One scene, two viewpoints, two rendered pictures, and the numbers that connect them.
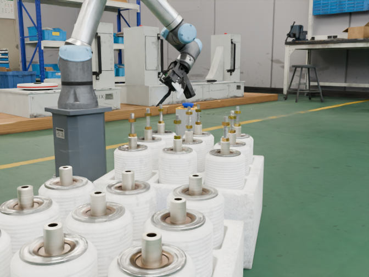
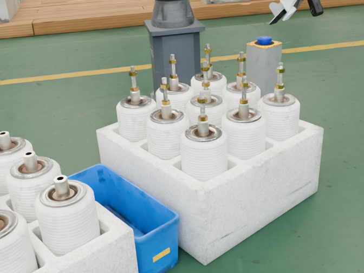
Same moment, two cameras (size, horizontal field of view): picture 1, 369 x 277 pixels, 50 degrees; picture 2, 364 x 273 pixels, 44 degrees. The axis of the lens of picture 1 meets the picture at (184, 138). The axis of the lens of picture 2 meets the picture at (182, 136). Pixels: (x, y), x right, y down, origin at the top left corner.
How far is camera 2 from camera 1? 0.63 m
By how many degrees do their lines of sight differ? 38
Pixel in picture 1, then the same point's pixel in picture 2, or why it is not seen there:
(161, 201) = (137, 168)
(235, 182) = (201, 170)
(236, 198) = (188, 191)
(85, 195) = (8, 163)
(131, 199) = (15, 183)
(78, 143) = (163, 65)
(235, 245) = (75, 258)
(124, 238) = not seen: outside the picture
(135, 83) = not seen: outside the picture
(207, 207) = (50, 215)
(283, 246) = (275, 251)
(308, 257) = not seen: outside the picture
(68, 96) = (157, 13)
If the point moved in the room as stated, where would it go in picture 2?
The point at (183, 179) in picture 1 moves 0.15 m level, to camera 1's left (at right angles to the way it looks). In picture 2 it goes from (161, 151) to (110, 135)
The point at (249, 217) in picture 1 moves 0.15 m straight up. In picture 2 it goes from (200, 215) to (196, 147)
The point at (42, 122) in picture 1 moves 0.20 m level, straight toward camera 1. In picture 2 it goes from (217, 10) to (210, 16)
